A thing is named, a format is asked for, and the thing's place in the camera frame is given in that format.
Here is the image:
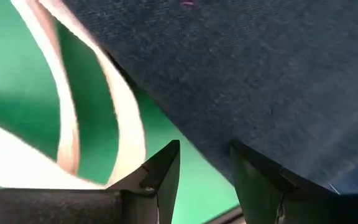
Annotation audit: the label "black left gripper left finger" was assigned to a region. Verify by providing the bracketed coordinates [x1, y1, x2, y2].
[0, 139, 181, 224]

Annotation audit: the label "cream canvas tote bag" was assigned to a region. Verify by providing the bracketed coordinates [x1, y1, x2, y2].
[0, 0, 147, 190]

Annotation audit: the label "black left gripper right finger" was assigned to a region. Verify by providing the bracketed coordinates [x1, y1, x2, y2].
[229, 139, 358, 224]

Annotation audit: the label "dark blue denim jeans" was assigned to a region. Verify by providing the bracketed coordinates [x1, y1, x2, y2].
[62, 0, 358, 195]

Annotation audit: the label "green table mat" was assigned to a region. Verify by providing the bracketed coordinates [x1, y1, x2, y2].
[0, 0, 241, 224]

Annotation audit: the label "black aluminium table frame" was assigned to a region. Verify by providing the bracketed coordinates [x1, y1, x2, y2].
[203, 205, 246, 224]

